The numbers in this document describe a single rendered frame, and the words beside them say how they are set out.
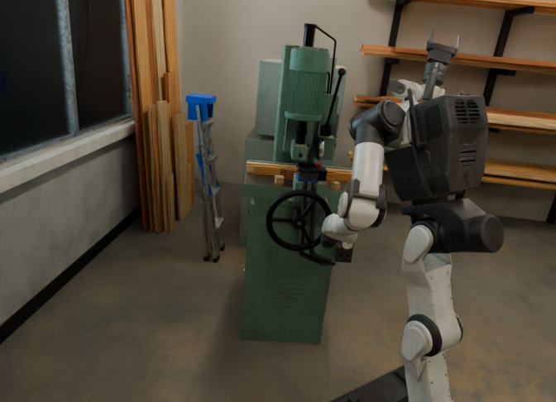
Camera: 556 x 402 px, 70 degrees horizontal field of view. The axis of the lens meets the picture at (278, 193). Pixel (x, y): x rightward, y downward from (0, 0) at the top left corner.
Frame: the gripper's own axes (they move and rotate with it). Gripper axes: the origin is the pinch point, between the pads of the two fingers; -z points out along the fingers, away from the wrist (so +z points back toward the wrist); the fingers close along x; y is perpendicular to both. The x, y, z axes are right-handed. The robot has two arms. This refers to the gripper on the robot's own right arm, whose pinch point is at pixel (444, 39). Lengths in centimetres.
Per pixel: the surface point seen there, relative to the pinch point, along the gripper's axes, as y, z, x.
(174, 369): 14, 175, 78
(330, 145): 43, 51, 29
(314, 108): 16, 38, 44
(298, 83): 13, 29, 54
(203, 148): 93, 71, 103
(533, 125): 177, -16, -155
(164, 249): 124, 152, 120
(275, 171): 30, 71, 54
